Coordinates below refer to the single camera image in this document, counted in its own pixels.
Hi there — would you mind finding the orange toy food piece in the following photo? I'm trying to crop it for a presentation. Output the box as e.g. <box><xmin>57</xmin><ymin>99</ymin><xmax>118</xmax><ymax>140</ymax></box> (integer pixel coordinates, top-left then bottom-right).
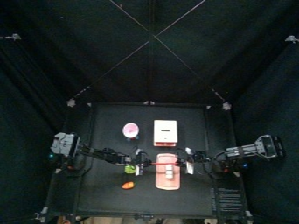
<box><xmin>120</xmin><ymin>180</ymin><xmax>136</xmax><ymax>190</ymax></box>

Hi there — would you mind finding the pink round bowl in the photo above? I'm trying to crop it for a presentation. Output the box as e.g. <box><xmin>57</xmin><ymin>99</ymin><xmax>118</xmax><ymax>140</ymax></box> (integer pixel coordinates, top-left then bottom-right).
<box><xmin>121</xmin><ymin>122</ymin><xmax>141</xmax><ymax>140</ymax></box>

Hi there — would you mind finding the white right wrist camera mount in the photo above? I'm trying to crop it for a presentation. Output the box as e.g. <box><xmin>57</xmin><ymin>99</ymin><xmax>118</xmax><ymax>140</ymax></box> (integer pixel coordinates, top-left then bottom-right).
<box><xmin>184</xmin><ymin>146</ymin><xmax>194</xmax><ymax>176</ymax></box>

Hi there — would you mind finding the pink rectangular tray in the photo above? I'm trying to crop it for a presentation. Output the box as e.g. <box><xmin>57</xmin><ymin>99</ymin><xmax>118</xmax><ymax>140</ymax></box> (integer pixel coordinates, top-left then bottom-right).
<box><xmin>153</xmin><ymin>152</ymin><xmax>182</xmax><ymax>191</ymax></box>

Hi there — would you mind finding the white box with red base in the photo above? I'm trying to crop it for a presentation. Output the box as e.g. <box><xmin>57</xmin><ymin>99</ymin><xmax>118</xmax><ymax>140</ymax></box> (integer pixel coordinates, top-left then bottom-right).
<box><xmin>152</xmin><ymin>119</ymin><xmax>180</xmax><ymax>147</ymax></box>

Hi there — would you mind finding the white text label sticker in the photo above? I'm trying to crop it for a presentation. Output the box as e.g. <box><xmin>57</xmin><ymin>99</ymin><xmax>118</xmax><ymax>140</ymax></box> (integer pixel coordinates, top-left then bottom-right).
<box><xmin>214</xmin><ymin>186</ymin><xmax>245</xmax><ymax>217</ymax></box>

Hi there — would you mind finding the thin diagonal frame cord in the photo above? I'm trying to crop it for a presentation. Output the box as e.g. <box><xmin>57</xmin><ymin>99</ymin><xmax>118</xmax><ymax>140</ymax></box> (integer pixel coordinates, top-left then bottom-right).
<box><xmin>70</xmin><ymin>0</ymin><xmax>208</xmax><ymax>100</ymax></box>
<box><xmin>108</xmin><ymin>0</ymin><xmax>226</xmax><ymax>103</ymax></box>

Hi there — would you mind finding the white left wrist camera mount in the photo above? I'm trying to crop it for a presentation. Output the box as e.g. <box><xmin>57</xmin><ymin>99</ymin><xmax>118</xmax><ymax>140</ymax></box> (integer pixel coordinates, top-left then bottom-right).
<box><xmin>134</xmin><ymin>148</ymin><xmax>145</xmax><ymax>177</ymax></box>

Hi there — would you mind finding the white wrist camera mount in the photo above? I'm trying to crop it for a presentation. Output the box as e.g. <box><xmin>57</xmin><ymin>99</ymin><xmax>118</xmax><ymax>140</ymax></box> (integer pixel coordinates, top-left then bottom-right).
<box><xmin>134</xmin><ymin>148</ymin><xmax>145</xmax><ymax>177</ymax></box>
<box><xmin>184</xmin><ymin>146</ymin><xmax>194</xmax><ymax>176</ymax></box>

